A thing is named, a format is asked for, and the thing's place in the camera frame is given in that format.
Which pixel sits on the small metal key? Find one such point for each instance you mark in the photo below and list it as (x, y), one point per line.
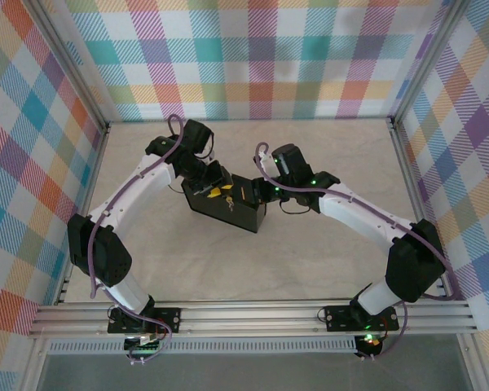
(229, 200)

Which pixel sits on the starry night print tin box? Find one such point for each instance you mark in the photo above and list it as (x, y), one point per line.
(236, 216)

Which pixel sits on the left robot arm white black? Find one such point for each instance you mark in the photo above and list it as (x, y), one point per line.
(118, 203)

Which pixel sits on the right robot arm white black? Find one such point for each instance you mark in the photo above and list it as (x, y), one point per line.
(358, 212)

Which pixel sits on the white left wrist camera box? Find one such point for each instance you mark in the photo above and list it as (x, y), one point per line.
(208, 154)

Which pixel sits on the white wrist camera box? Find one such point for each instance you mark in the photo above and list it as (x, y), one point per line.
(263, 161)
(208, 154)

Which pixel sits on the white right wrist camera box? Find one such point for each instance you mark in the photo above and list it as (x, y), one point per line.
(263, 161)

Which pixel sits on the aluminium table side rail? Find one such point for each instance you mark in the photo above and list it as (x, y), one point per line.
(90, 191)
(411, 183)

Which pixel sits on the aluminium mounting rail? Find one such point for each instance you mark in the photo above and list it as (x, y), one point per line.
(248, 317)

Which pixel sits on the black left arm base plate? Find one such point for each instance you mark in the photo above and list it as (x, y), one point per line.
(167, 319)

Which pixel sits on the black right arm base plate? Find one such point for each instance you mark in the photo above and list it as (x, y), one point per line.
(340, 317)

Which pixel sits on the aluminium frame post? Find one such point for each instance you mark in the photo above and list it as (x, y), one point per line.
(430, 61)
(71, 67)

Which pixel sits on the aluminium frame leg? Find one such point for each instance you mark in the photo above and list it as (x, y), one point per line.
(472, 362)
(34, 366)

